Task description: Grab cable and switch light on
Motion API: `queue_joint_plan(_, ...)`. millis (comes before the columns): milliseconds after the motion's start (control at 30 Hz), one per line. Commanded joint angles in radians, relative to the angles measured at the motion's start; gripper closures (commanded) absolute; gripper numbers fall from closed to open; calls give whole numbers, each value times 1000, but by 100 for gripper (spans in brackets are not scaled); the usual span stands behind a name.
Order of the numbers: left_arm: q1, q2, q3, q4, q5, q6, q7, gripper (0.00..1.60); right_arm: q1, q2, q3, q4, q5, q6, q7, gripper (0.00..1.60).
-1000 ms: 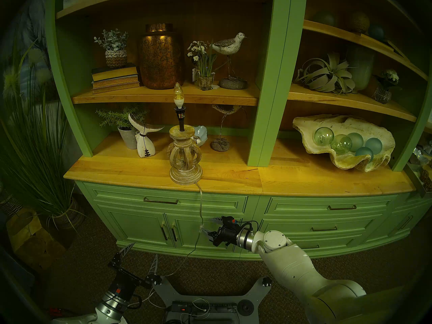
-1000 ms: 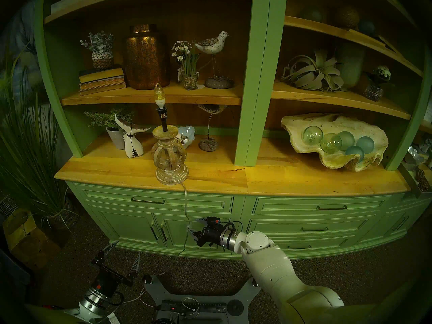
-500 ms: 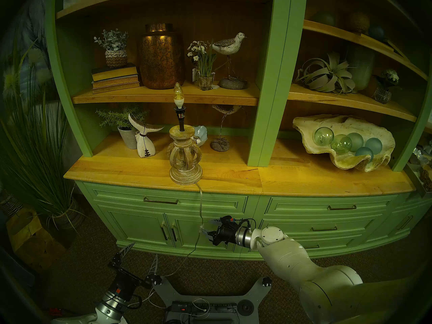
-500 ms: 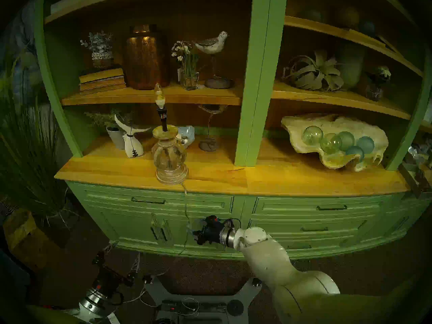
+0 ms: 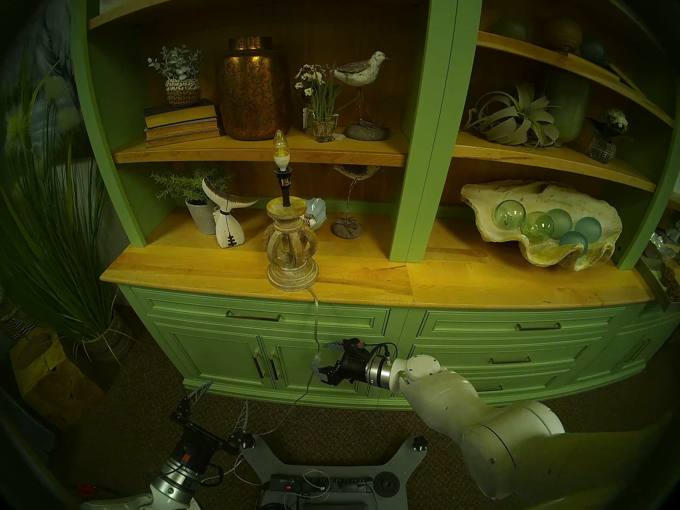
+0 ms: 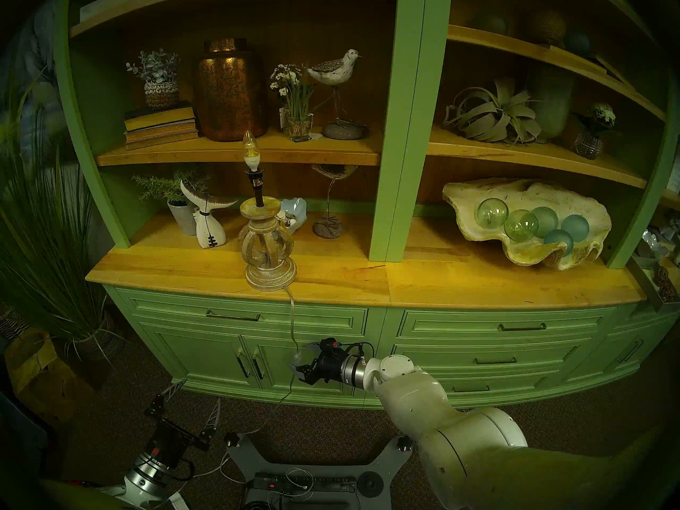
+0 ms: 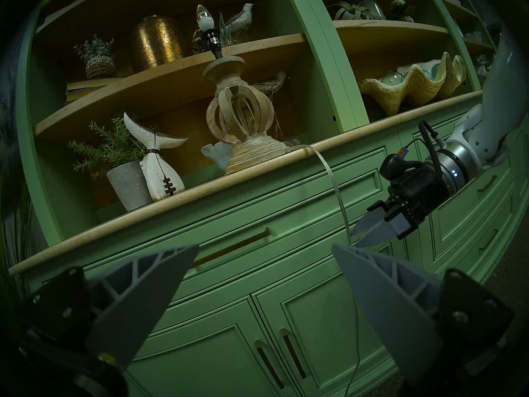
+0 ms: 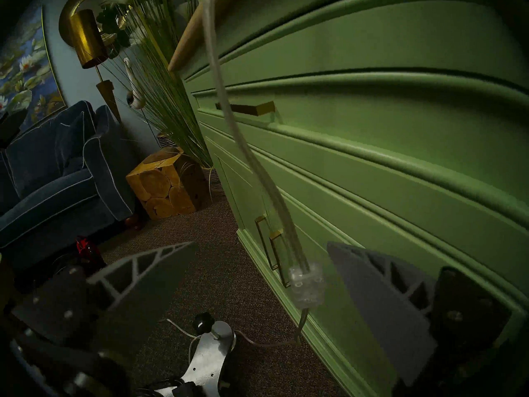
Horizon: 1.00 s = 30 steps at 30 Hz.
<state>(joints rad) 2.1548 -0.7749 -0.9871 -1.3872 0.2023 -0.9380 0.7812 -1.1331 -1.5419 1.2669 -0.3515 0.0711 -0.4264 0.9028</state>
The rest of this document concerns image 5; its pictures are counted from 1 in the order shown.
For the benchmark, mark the striped woven basket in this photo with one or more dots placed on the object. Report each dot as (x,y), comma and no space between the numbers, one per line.
(18,323)

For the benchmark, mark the grey air plant decor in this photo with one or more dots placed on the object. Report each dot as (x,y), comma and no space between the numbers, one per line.
(518,118)

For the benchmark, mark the green cabinet hutch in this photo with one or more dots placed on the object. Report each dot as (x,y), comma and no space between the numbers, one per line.
(435,142)

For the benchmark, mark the woven brown decor sphere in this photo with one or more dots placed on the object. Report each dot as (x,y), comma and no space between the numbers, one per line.
(564,34)

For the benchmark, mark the black power strip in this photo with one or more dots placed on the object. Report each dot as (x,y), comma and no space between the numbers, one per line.
(345,485)

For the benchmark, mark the dark teal decor sphere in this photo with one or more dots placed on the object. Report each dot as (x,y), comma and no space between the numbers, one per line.
(592,52)

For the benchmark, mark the grey robot base platform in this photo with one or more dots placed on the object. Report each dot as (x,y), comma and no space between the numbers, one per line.
(265,458)

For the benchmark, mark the rosemary plant in grey pot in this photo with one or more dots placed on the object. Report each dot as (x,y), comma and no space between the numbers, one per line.
(203,217)

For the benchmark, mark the giant clam shell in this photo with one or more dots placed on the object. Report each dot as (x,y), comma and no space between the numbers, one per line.
(547,256)

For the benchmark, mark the carved wooden table lamp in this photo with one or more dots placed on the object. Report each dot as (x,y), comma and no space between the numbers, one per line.
(292,278)

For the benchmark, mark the large copper vase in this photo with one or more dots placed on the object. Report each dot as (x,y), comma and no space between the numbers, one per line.
(254,94)

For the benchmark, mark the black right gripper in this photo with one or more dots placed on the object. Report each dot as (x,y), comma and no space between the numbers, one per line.
(353,368)

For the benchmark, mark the green cabinet door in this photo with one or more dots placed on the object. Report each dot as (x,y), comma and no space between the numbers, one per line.
(289,365)
(212,355)
(611,355)

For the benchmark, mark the dark green decor sphere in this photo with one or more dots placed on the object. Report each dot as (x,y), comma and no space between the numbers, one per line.
(510,29)

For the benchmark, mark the yellow wood stump stool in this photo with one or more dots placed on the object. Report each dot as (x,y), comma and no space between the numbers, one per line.
(48,376)

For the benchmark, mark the candle shaped light bulb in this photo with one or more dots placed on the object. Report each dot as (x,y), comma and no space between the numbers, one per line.
(281,153)

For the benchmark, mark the old yellowed book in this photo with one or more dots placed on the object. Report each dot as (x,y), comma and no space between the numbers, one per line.
(180,116)
(186,138)
(183,129)

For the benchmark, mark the pale blue shell dish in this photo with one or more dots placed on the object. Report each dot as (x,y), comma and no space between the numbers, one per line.
(317,211)

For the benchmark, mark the clear green glass ball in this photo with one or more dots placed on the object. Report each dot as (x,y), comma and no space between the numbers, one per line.
(509,214)
(536,227)

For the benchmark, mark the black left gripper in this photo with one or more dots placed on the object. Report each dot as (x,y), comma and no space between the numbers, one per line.
(194,450)

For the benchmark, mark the white flowers in glass vase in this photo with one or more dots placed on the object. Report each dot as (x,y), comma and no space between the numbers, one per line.
(324,127)

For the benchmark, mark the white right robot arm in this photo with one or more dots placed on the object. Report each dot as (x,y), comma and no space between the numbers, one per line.
(478,424)

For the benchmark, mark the pale green glass vase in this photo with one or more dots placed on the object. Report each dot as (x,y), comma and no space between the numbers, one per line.
(571,108)

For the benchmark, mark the white whale tail figurine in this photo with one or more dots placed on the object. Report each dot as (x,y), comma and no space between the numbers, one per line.
(230,232)

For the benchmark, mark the speckled shorebird figurine on stone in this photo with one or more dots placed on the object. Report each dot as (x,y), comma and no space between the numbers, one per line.
(361,72)

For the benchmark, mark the frosted teal glass ball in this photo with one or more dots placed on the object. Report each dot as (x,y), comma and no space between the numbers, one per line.
(589,229)
(562,221)
(574,242)

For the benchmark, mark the metal tray with trinkets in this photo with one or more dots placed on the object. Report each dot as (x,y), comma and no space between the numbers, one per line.
(659,288)

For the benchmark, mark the tall grass plant in basket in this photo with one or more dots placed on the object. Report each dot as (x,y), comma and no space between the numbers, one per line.
(58,238)

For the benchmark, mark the eucalyptus plant in woven pot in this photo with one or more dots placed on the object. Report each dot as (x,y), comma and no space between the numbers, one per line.
(183,93)

